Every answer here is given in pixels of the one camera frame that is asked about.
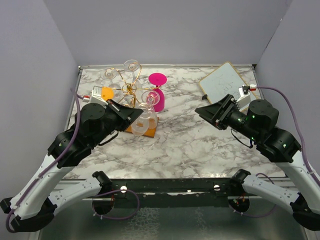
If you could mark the clear wine glass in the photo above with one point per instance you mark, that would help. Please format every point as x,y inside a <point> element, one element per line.
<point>141,124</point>
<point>108,74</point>
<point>134,67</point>

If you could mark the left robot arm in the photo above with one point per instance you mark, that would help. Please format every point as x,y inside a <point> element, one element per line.
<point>36,205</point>

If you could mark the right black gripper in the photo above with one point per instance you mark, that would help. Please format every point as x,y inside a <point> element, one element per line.
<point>216,113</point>

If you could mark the pink plastic wine glass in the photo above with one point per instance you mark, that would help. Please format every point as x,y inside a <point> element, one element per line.
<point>158,79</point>

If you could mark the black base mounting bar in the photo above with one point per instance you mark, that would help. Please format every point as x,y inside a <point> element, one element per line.
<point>168,193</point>

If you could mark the white board gold rim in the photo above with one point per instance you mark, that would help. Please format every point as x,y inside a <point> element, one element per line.
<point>226,79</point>

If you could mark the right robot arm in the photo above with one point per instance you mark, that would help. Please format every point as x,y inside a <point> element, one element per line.
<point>280,147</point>

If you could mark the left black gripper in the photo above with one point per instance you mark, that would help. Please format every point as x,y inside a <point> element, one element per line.
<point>126,115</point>

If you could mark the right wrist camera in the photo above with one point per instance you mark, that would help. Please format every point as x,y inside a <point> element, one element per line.
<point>246,96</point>

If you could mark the yellow plastic wine glass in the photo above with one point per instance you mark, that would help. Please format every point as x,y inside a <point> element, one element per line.
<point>107,93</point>

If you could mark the gold wire glass rack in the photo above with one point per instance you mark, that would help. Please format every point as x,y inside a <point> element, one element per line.
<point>131,96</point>

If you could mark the clear flute glass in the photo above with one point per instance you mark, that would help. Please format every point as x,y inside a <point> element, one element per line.
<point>150,98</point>

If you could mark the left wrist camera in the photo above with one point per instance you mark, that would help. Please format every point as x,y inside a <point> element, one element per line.
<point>95,96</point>

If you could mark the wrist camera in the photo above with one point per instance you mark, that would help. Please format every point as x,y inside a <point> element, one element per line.
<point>246,96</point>
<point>95,96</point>

